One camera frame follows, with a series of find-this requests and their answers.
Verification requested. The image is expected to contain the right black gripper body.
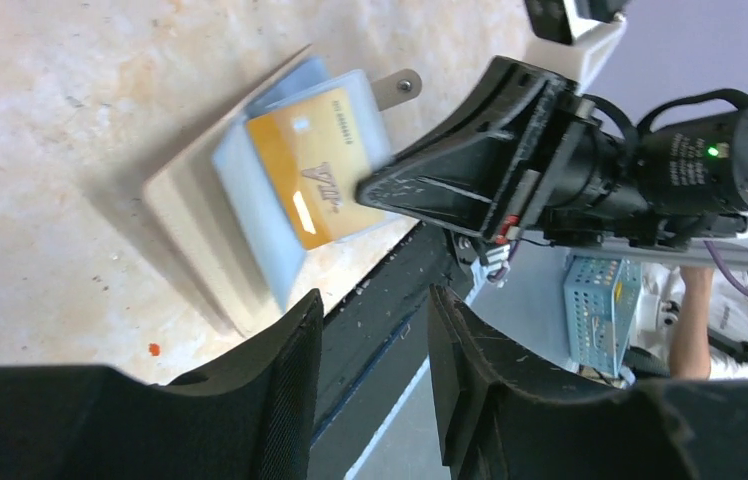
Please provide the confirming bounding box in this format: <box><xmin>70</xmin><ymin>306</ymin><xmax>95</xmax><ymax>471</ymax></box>
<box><xmin>499</xmin><ymin>82</ymin><xmax>651</xmax><ymax>246</ymax></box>

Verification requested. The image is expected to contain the beige card with grey stripe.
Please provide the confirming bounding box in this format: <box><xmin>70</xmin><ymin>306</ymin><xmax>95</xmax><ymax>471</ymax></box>
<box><xmin>245</xmin><ymin>87</ymin><xmax>387</xmax><ymax>250</ymax></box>

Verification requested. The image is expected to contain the beige card holder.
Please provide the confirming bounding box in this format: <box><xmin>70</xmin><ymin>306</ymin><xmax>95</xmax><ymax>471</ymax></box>
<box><xmin>142</xmin><ymin>44</ymin><xmax>424</xmax><ymax>338</ymax></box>

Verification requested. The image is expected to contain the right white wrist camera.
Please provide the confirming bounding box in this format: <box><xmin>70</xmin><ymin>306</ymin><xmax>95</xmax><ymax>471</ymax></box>
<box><xmin>523</xmin><ymin>0</ymin><xmax>629</xmax><ymax>95</ymax></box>

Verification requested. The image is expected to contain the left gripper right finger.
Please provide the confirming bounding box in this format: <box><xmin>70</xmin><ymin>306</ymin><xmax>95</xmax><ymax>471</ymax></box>
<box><xmin>428</xmin><ymin>285</ymin><xmax>748</xmax><ymax>479</ymax></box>

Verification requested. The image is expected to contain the blue perforated metal box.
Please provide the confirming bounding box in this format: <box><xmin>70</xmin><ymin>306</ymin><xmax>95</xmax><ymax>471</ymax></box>
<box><xmin>563</xmin><ymin>256</ymin><xmax>642</xmax><ymax>376</ymax></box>

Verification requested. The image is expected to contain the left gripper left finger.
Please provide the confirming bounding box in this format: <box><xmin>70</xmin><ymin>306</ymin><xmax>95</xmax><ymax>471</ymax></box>
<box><xmin>0</xmin><ymin>290</ymin><xmax>324</xmax><ymax>479</ymax></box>

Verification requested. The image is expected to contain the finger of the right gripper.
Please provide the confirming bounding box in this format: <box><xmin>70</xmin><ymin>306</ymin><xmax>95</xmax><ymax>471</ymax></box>
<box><xmin>355</xmin><ymin>56</ymin><xmax>560</xmax><ymax>240</ymax></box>

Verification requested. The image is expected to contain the person in background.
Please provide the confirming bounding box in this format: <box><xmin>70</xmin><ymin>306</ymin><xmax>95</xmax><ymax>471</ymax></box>
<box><xmin>638</xmin><ymin>261</ymin><xmax>748</xmax><ymax>382</ymax></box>

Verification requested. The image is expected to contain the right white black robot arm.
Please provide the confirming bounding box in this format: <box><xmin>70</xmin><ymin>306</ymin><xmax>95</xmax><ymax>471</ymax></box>
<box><xmin>355</xmin><ymin>56</ymin><xmax>748</xmax><ymax>252</ymax></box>

